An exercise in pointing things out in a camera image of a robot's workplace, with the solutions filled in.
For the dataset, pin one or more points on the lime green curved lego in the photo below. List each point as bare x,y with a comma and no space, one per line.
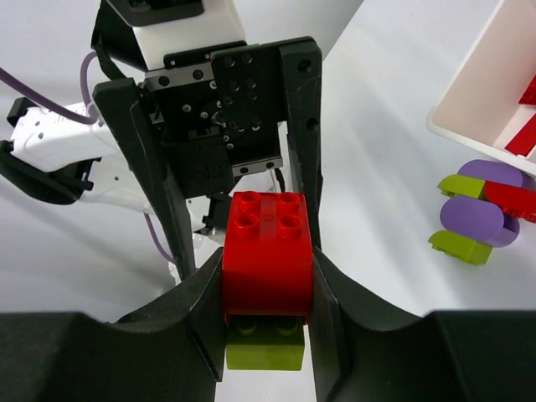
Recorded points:
461,247

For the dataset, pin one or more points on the red thin lego piece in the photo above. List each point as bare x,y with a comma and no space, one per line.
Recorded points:
524,141

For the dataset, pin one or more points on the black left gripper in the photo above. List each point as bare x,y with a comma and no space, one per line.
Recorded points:
220,112

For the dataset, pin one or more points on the purple rounded lego brick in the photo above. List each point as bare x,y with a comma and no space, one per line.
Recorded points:
479,220

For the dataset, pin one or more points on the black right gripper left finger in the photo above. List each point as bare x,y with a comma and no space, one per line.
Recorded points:
172,349

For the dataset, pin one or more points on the red curved lego brick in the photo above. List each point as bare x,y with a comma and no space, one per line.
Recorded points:
513,201

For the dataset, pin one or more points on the white three-compartment container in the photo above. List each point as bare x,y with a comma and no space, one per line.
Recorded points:
480,108

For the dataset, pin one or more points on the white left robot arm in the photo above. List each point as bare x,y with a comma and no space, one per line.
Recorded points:
62,155

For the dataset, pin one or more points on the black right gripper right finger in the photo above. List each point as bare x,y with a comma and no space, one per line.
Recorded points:
367,349

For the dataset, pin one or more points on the red flower lego brick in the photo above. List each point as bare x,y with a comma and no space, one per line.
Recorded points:
267,258

